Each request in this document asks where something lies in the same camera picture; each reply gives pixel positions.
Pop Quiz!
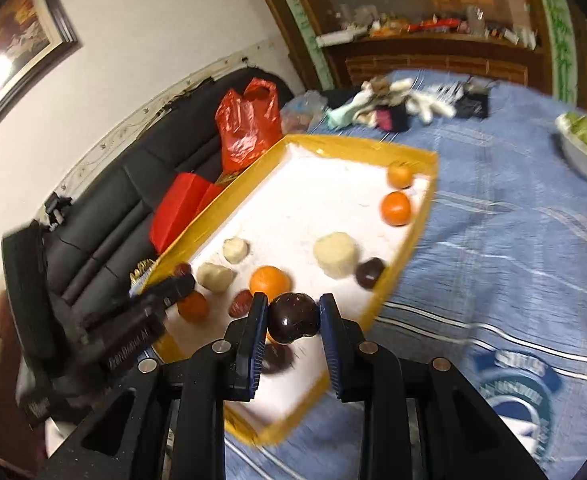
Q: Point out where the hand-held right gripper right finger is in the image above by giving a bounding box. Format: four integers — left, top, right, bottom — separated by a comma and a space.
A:
318, 293, 549, 480

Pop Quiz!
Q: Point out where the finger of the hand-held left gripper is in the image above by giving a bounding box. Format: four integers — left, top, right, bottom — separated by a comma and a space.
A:
144, 274, 197, 311

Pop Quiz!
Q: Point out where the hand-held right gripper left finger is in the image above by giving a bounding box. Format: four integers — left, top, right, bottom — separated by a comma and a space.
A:
36, 291, 270, 480

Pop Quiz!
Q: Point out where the orange mandarin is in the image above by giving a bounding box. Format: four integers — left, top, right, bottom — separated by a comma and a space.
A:
177, 291, 209, 322
387, 162, 415, 189
379, 191, 413, 227
250, 266, 292, 301

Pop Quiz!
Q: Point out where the bright red date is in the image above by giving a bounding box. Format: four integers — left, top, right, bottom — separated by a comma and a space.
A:
228, 289, 254, 318

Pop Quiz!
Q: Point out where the yellow cardboard tray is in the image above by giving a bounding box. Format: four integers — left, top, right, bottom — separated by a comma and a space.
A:
141, 134, 440, 448

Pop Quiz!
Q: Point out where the gold patterned packet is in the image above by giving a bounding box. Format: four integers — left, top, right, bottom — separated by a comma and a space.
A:
128, 259, 160, 297

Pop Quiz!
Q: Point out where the red cardboard box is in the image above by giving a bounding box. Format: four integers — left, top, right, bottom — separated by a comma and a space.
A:
150, 172, 224, 256

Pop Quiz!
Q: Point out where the black leather sofa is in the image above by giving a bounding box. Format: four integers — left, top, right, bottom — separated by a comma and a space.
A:
1, 67, 294, 361

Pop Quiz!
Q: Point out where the red plastic bag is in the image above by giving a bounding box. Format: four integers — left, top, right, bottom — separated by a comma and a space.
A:
215, 78, 283, 175

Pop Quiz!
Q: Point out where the blue plaid tablecloth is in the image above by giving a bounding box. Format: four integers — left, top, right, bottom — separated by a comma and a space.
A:
224, 70, 587, 480

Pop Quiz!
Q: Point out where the clear plastic bag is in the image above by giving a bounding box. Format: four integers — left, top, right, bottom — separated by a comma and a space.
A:
281, 91, 329, 133

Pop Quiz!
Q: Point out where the mint green cloth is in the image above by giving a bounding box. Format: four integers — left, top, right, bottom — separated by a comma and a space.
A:
327, 95, 374, 128

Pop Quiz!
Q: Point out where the black and pink pouch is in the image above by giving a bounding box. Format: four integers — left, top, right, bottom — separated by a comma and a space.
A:
378, 105, 411, 133

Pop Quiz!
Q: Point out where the white stuffed toy pile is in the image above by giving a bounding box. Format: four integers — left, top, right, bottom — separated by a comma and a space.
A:
406, 78, 457, 123

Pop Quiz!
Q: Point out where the white bowl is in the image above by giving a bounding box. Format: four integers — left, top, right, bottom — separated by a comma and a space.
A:
555, 111, 587, 186

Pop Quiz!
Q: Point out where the red flat box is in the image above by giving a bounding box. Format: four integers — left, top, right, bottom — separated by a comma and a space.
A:
408, 19, 459, 33

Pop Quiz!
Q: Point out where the clear glass jar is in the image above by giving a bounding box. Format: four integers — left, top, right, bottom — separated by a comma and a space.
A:
466, 6, 487, 36

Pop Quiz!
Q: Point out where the black wall plug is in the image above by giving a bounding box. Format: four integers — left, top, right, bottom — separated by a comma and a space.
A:
44, 192, 73, 231

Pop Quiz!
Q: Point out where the framed wall picture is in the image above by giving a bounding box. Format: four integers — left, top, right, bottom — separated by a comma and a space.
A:
0, 0, 82, 156

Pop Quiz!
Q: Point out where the green bamboo wall sticker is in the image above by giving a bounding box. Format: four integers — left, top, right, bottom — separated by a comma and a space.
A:
528, 0, 581, 106

